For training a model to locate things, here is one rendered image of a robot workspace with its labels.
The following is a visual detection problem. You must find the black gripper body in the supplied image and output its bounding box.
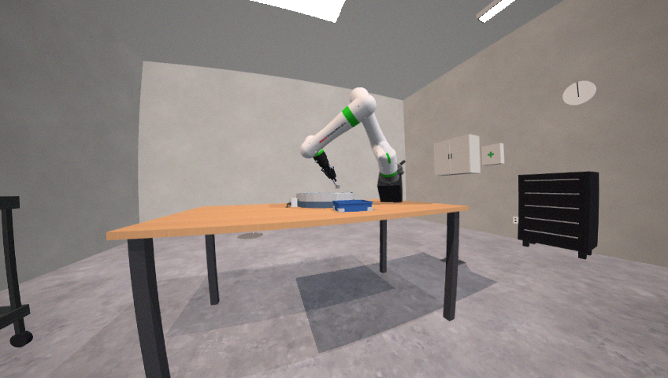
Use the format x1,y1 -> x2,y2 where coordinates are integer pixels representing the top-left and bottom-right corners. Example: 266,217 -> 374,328
318,158 -> 331,170

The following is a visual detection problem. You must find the blue crate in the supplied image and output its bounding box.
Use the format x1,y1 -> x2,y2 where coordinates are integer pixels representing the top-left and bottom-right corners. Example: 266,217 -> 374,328
332,200 -> 373,213

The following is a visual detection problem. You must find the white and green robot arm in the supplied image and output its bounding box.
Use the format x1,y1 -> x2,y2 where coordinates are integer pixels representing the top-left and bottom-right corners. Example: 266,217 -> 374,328
300,87 -> 406,184

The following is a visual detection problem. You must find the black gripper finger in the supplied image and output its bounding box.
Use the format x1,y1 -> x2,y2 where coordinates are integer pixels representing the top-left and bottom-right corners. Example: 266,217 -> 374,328
325,165 -> 339,185
321,168 -> 335,184

